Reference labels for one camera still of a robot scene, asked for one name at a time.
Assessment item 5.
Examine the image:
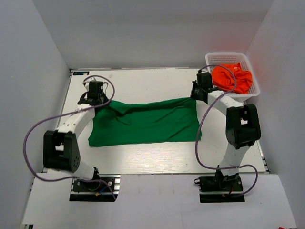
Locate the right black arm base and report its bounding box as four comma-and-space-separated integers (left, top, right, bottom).
194, 169, 245, 203

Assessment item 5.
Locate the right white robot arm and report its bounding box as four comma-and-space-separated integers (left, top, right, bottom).
191, 72, 261, 174

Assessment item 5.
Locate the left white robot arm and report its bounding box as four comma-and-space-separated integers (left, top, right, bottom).
43, 92, 109, 190

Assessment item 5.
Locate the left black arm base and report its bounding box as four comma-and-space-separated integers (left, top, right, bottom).
69, 172, 121, 202

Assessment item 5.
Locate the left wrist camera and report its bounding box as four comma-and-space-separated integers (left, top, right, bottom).
82, 80, 104, 97

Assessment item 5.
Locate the white plastic basket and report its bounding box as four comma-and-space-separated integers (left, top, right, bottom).
205, 52, 260, 102

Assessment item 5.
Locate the orange t-shirt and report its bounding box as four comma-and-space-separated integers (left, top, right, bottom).
212, 63, 253, 94

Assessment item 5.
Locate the green t-shirt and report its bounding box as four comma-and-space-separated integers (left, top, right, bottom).
88, 97, 202, 147

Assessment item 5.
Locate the blue label sticker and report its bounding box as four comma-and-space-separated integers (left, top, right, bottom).
73, 71, 90, 76

